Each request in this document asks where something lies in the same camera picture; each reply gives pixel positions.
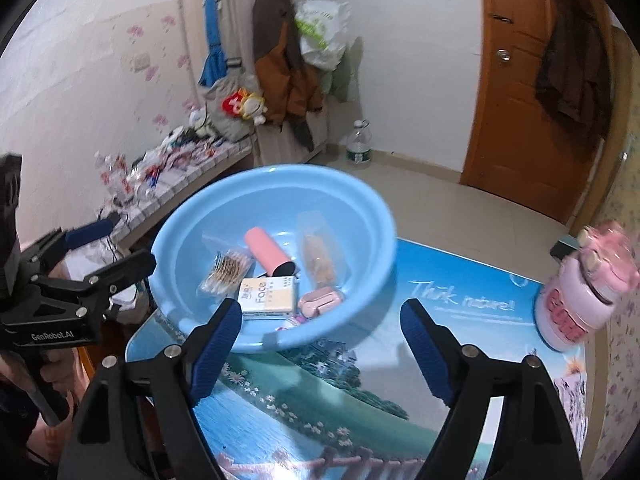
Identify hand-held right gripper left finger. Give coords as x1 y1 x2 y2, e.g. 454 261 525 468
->
57 297 243 480

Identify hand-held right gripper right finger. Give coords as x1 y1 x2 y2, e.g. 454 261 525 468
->
400 298 583 480

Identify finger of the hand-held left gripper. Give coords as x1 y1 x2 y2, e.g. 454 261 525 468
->
20 219 115 273
37 249 157 312

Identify white and yellow tissue pack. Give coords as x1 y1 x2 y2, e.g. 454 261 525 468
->
237 277 299 318

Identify clear bag of cotton swabs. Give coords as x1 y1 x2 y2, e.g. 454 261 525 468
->
197 232 256 296

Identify pink cylindrical tube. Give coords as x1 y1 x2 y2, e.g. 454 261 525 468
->
244 227 296 278

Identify small pink case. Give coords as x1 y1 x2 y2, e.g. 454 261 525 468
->
298 286 346 318

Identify blue plastic basin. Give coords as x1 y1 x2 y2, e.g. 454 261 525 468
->
150 164 398 353

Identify clear toothpick box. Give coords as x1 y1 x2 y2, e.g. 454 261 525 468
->
296 210 346 288

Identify person's left hand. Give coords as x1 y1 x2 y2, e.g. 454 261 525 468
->
41 349 77 401

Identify clutter of small bottles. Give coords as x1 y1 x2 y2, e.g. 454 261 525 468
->
95 127 226 201

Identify white tiled ledge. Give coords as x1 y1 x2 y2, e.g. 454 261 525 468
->
107 137 255 241

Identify pink water jug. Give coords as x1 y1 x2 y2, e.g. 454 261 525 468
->
534 220 640 352

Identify lilac duck print packet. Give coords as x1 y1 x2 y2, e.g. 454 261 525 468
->
554 360 587 458

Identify grey bag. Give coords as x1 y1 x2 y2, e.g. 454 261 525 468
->
206 71 258 142

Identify red and yellow plush toy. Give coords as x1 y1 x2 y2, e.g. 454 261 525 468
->
221 87 268 126

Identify clear water bottle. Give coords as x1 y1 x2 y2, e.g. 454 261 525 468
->
346 120 373 170

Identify blue garment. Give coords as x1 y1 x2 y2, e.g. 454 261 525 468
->
198 0 227 88

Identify brown wooden door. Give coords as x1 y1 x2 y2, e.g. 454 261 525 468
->
460 0 618 226

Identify brown hooded jacket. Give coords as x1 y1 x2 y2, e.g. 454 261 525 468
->
251 0 326 151

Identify hanging clothes on left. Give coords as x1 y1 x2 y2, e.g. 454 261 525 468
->
177 0 331 156

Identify white plastic bag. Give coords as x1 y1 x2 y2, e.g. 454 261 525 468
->
294 0 352 72

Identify dark brown jacket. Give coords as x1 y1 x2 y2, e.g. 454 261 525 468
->
534 0 615 146

